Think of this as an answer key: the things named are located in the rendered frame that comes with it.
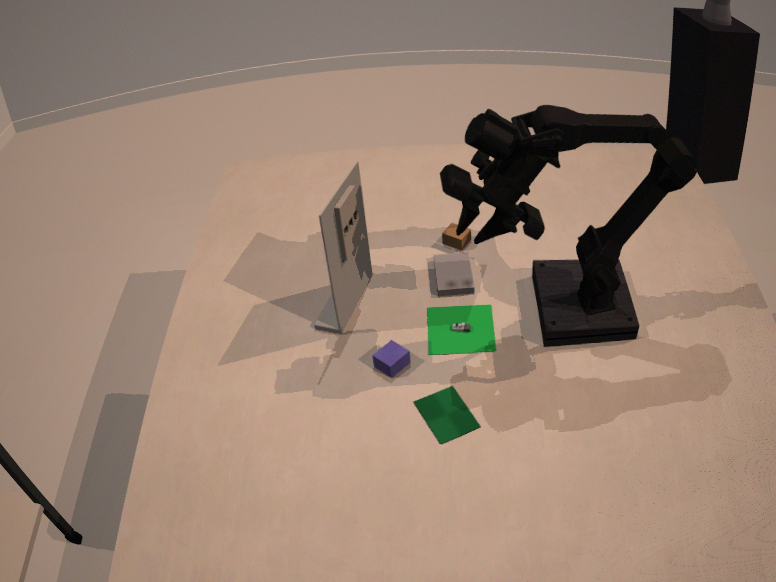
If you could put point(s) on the small brown block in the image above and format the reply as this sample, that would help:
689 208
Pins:
451 239

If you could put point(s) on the purple cube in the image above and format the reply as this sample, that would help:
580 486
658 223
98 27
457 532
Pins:
391 359

